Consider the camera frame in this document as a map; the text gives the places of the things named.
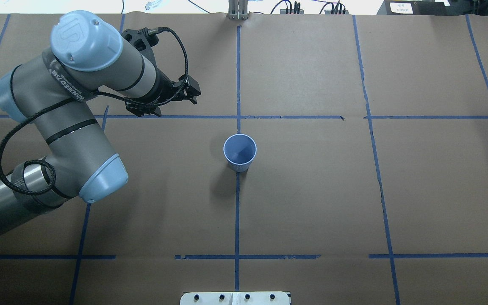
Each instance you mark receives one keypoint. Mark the white pedestal column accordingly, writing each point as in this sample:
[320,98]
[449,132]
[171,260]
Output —
[237,298]

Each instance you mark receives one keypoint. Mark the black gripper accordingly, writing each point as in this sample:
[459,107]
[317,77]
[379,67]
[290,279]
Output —
[159,87]

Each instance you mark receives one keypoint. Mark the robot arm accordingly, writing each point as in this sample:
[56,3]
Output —
[87,58]

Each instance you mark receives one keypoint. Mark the aluminium frame post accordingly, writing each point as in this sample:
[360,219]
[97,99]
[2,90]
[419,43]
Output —
[238,10]

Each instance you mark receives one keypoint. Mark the black box with label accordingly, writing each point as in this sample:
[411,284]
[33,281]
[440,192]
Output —
[413,7]

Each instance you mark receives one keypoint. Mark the light blue ribbed cup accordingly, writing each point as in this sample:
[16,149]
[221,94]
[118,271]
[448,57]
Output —
[239,151]

